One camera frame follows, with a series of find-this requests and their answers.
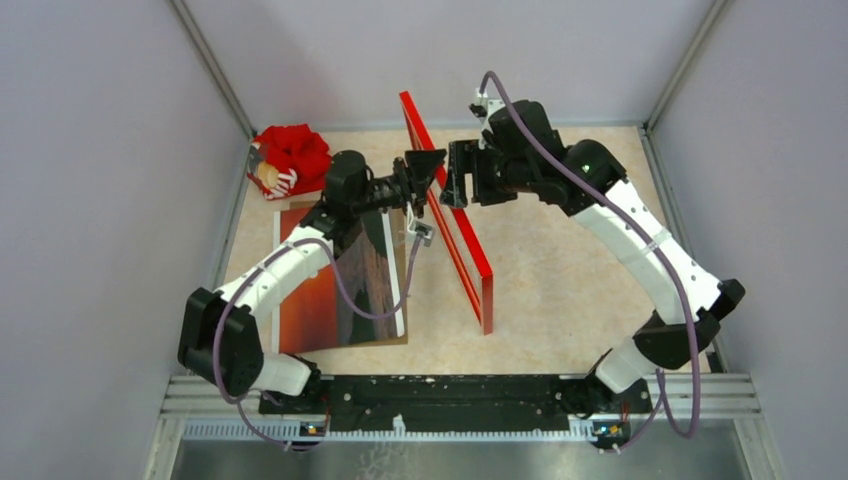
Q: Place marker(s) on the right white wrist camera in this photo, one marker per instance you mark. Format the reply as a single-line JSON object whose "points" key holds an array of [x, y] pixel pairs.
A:
{"points": [[483, 107]]}

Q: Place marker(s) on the white slotted cable duct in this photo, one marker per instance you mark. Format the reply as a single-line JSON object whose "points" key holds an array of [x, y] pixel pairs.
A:
{"points": [[296, 431]]}

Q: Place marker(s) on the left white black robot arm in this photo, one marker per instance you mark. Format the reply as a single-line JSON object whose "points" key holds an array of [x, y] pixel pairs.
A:
{"points": [[220, 339]]}

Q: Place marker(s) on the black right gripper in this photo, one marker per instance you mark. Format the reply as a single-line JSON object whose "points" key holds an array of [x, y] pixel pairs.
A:
{"points": [[465, 157]]}

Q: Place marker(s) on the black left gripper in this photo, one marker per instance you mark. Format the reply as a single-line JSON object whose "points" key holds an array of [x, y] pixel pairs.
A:
{"points": [[415, 178]]}

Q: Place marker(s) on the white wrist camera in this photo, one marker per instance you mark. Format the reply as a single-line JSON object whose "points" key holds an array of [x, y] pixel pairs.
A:
{"points": [[483, 107], [419, 232]]}

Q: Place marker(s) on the red wooden picture frame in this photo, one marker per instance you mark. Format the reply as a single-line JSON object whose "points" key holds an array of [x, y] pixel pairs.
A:
{"points": [[463, 245]]}

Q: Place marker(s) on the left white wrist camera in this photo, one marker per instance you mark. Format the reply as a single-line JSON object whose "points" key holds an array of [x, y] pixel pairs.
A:
{"points": [[419, 232]]}

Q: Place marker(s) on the sunset landscape photo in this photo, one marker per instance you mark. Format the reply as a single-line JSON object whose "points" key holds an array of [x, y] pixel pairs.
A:
{"points": [[361, 278]]}

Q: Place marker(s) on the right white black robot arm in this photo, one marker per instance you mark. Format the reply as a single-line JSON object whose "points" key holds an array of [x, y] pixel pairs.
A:
{"points": [[518, 151]]}

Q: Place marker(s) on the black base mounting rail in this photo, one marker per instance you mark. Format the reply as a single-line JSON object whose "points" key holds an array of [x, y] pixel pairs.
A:
{"points": [[458, 403]]}

